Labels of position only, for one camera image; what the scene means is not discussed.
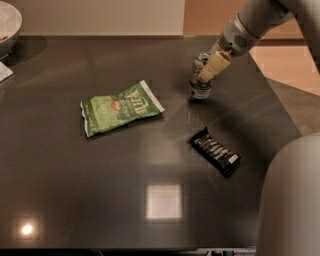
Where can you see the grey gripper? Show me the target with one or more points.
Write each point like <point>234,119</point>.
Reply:
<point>235,39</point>

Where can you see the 7up soda can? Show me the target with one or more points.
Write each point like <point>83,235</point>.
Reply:
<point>198,89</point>

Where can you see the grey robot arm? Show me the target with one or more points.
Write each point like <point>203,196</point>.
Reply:
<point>289,208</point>

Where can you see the green jalapeno chip bag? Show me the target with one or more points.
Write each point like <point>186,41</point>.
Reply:
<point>102,114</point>

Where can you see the black snack bar wrapper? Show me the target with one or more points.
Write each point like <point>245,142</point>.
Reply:
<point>220,156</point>

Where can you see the white bowl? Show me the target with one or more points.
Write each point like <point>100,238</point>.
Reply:
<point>10,25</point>

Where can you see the white paper sheet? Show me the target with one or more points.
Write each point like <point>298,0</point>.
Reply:
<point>5,72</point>

